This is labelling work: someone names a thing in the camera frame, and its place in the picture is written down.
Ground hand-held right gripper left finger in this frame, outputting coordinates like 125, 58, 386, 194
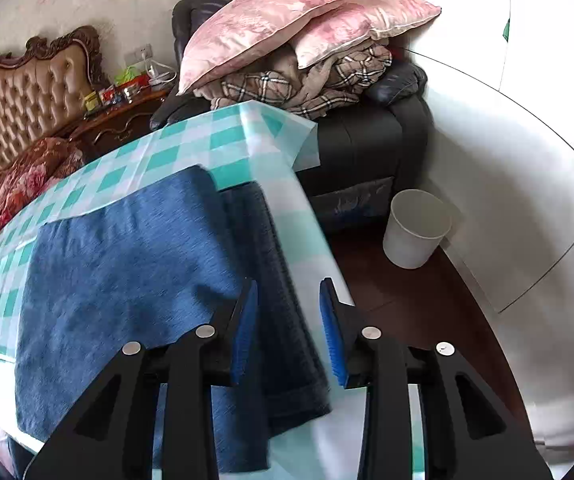
23, 279, 259, 480

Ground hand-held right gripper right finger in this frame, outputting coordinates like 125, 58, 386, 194
319, 277, 554, 480

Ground blue denim pants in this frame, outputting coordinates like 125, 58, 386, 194
14, 165, 333, 473

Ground white waste bin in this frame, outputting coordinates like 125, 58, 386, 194
383, 189, 452, 270

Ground dark leather armchair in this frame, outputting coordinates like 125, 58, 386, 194
149, 0, 430, 233

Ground green white checked tablecloth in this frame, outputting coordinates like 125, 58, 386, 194
0, 101, 428, 480

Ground dark wooden nightstand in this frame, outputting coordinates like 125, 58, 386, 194
54, 82, 173, 163

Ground brown plaid blanket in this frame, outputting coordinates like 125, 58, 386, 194
194, 42, 393, 120

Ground white wardrobe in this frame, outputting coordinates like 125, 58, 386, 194
407, 0, 574, 461

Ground red box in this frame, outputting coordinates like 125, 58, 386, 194
100, 75, 153, 103

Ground red floral blanket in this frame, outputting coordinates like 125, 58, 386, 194
0, 136, 88, 261

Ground large pink floral pillow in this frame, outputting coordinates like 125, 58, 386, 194
176, 0, 383, 96

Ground small pink floral pillow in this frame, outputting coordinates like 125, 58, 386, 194
294, 0, 442, 70

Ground tufted tan leather headboard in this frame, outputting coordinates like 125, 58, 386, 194
0, 25, 110, 206

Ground white cable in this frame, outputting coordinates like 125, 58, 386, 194
142, 50, 180, 81

